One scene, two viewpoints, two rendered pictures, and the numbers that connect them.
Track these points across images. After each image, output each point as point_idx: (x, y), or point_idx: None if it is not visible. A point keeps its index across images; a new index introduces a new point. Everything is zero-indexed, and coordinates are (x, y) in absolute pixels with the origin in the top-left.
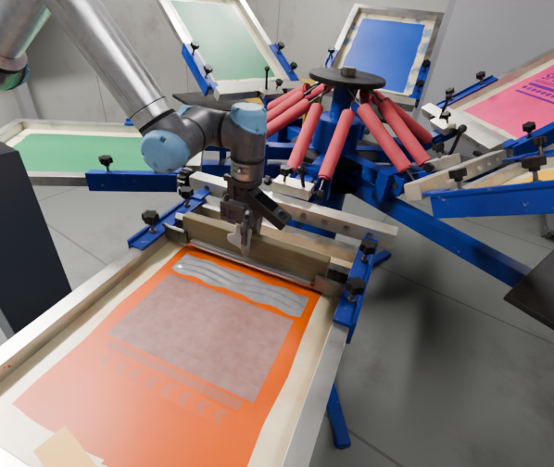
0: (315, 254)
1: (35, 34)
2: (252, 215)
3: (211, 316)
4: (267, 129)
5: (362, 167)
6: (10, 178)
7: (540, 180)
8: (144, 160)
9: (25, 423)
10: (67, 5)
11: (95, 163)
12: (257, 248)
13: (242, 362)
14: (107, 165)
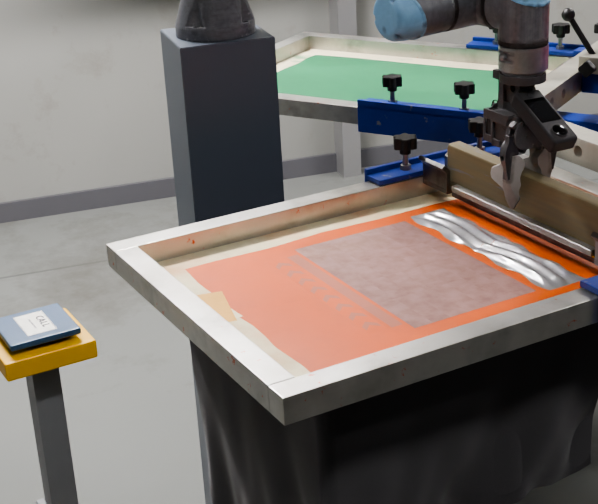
0: None
1: None
2: (521, 131)
3: (425, 263)
4: (548, 1)
5: None
6: (257, 71)
7: None
8: (467, 102)
9: (190, 281)
10: None
11: (387, 98)
12: (531, 195)
13: (429, 302)
14: (391, 89)
